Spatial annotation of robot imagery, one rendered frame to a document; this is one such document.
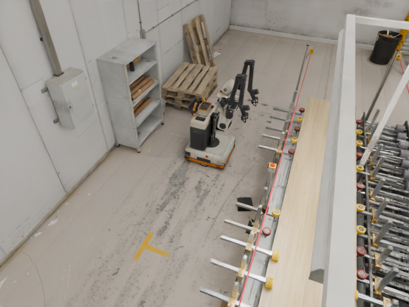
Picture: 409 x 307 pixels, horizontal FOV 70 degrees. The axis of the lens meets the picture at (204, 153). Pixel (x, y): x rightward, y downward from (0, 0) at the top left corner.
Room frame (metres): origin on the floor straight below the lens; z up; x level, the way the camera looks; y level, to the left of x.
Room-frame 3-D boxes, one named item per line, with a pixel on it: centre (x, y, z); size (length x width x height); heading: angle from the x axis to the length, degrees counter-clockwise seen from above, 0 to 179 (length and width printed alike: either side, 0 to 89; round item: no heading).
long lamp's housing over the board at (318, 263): (1.57, -0.82, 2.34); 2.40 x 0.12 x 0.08; 160
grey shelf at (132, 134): (4.16, 1.13, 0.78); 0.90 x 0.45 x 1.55; 160
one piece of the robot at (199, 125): (3.69, -0.01, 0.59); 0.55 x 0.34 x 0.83; 160
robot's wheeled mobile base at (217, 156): (3.66, -0.10, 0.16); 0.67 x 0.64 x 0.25; 70
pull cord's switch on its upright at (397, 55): (3.69, -2.44, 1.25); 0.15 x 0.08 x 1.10; 160
